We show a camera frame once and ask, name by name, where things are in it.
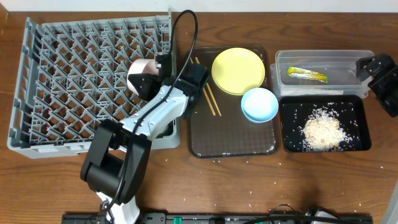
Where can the light blue bowl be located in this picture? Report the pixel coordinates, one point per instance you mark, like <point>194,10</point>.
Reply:
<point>259,105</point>

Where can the yellow plate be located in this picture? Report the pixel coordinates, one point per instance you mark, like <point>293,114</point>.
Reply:
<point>237,70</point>

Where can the brown serving tray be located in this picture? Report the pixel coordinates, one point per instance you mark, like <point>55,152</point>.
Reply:
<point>231,134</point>

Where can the black waste tray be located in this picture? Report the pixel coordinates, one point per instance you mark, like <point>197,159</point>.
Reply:
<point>294,111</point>

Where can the rice food waste pile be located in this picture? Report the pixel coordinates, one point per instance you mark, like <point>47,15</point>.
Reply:
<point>323,131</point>

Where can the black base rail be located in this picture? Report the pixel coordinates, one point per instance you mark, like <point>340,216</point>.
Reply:
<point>161,218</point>

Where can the pink white bowl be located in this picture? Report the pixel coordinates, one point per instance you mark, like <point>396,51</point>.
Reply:
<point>140,66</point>

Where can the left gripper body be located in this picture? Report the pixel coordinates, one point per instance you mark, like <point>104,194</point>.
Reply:
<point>144,86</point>

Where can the yellow green wrapper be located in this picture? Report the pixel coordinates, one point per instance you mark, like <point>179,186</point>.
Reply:
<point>302,73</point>

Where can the clear plastic bin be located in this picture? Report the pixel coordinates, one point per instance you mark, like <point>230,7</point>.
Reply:
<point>339,66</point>

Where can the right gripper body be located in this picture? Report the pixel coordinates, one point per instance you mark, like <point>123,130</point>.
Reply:
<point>386,86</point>

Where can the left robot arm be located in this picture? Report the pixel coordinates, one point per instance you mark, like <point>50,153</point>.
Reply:
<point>116,161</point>

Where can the grey dishwasher rack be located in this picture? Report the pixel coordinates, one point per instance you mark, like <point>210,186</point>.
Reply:
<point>73,75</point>

